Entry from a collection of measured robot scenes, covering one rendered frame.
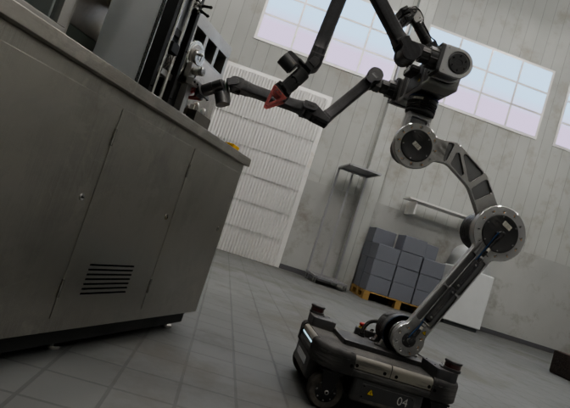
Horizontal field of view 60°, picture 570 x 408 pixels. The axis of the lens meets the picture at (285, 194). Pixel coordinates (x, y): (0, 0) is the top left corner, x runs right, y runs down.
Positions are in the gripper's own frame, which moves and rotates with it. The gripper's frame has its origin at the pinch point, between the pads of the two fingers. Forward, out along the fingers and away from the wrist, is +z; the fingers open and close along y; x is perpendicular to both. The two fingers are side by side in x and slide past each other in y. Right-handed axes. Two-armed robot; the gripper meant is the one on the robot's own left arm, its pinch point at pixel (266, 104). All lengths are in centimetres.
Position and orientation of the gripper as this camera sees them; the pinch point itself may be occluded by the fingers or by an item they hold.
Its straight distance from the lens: 191.4
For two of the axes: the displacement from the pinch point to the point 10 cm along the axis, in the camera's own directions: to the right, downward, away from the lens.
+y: 1.2, -0.4, -9.9
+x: 6.7, 7.4, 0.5
